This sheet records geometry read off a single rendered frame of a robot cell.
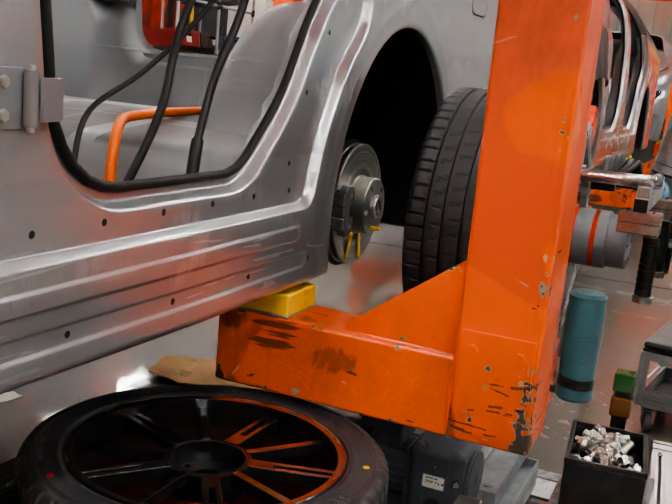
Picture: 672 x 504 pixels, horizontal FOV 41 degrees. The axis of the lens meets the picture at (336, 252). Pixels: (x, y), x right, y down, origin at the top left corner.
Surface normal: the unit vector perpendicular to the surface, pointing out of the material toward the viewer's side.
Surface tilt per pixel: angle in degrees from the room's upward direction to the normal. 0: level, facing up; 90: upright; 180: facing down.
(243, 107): 65
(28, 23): 89
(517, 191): 90
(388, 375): 90
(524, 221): 90
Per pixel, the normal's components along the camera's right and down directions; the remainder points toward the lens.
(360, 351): -0.41, 0.15
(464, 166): -0.32, -0.34
